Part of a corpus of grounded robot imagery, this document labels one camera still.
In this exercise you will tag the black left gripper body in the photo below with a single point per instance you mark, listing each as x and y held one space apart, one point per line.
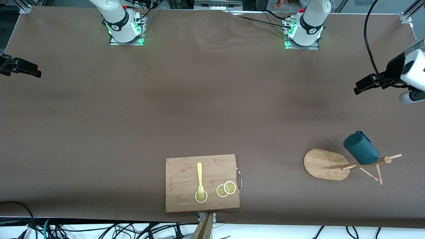
393 70

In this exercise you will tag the teal cup yellow inside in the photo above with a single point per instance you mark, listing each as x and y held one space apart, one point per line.
362 151

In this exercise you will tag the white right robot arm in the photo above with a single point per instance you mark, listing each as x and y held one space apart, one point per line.
116 20

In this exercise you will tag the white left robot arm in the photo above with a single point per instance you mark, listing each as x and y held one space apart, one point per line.
312 20

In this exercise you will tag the wooden mug rack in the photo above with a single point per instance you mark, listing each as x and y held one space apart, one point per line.
322 164

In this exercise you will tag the brown table cover sheet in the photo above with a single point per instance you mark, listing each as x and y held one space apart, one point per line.
232 99

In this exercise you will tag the grey box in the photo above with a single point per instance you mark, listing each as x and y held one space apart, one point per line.
217 5

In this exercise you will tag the lemon slice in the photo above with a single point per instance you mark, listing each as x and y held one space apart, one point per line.
229 187
206 196

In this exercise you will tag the yellow plastic fork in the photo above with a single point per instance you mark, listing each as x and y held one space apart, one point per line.
199 172

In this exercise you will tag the wooden cutting board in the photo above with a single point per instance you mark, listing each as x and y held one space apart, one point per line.
182 179

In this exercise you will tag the brown wooden beam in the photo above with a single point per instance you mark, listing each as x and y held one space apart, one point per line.
203 230

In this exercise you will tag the aluminium frame post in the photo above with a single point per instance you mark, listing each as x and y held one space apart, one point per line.
405 16
26 9

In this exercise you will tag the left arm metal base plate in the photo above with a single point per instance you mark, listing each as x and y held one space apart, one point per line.
298 47

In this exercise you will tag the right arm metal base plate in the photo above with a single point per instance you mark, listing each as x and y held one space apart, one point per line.
116 43

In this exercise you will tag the metal beam bracket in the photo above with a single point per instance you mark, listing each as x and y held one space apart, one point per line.
200 216

